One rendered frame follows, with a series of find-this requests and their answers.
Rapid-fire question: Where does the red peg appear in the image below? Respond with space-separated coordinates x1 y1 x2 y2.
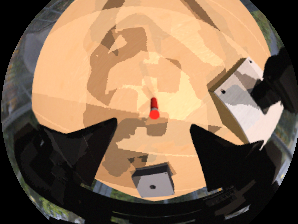
149 97 160 120

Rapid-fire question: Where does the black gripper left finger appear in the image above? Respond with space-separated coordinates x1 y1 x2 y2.
37 117 117 186

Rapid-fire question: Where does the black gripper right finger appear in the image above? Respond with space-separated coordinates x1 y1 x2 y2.
190 124 263 193

